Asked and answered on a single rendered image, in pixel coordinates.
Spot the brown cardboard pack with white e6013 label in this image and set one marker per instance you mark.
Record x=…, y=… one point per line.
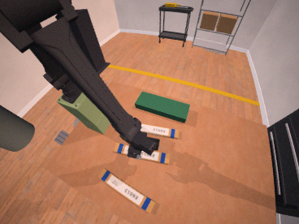
x=129, y=192

